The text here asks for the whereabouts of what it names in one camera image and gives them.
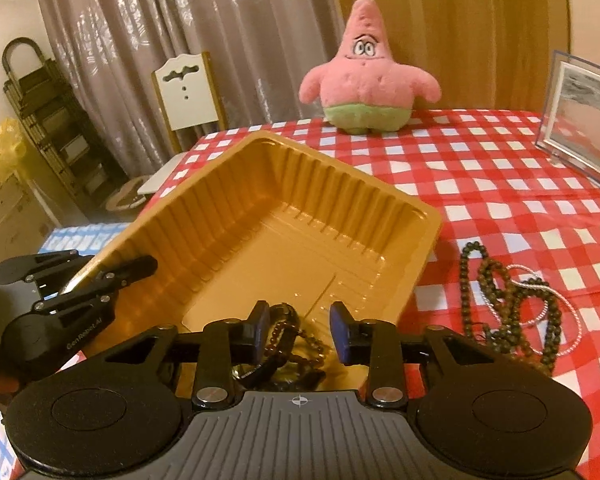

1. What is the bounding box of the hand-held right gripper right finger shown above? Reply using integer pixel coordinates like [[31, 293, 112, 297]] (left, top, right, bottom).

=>
[[329, 301, 501, 408]]

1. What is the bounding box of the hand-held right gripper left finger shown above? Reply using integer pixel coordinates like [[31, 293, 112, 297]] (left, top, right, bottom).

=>
[[100, 301, 272, 408]]

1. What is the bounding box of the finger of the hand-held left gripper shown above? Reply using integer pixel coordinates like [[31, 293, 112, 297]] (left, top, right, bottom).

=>
[[31, 255, 159, 312], [0, 250, 97, 286]]

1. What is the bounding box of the brown bead bracelet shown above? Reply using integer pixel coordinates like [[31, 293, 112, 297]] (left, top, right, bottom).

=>
[[262, 320, 328, 368]]

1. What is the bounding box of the dark bead bracelet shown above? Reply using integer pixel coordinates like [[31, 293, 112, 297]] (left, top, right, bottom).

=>
[[232, 362, 328, 392]]

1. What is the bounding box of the golden plastic tray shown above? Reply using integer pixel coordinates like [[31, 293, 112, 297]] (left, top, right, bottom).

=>
[[60, 130, 443, 391]]

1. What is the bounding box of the white bead chain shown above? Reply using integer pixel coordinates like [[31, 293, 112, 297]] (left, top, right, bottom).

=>
[[500, 263, 583, 356]]

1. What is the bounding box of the person's left hand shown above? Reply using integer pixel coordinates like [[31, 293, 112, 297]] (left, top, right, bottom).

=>
[[0, 376, 23, 413]]

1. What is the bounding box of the blue checkered cloth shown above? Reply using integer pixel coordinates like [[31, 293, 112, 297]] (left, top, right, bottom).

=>
[[0, 224, 148, 480]]

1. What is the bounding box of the cardboard box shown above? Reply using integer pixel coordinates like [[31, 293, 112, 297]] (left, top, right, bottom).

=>
[[0, 175, 58, 263]]

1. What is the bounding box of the woven floor basket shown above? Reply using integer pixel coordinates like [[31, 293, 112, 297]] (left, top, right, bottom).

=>
[[105, 175, 153, 211]]

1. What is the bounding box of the yellow plastic bag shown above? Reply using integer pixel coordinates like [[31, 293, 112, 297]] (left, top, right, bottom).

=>
[[0, 117, 36, 186]]

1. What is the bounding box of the dark folding step ladder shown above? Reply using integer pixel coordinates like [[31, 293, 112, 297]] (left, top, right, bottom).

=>
[[1, 37, 131, 206]]

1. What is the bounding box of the white wooden chair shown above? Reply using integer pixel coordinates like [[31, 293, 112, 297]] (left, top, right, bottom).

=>
[[137, 51, 228, 196]]

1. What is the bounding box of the red checkered tablecloth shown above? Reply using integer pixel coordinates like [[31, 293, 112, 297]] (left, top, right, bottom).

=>
[[145, 107, 600, 480]]

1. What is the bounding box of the pink starfish plush toy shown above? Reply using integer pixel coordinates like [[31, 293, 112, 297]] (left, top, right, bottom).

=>
[[299, 0, 442, 135]]

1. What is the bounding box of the grey patterned curtain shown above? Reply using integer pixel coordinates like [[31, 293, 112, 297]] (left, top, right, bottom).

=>
[[32, 0, 346, 186]]

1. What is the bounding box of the wooden door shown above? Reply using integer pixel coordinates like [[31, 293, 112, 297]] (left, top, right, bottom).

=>
[[330, 0, 571, 111]]

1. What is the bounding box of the dark green bead necklace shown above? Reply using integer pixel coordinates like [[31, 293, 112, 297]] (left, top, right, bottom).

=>
[[459, 241, 563, 376]]

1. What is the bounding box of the clear picture frame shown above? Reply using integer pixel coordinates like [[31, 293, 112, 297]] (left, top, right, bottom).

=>
[[535, 50, 600, 191]]

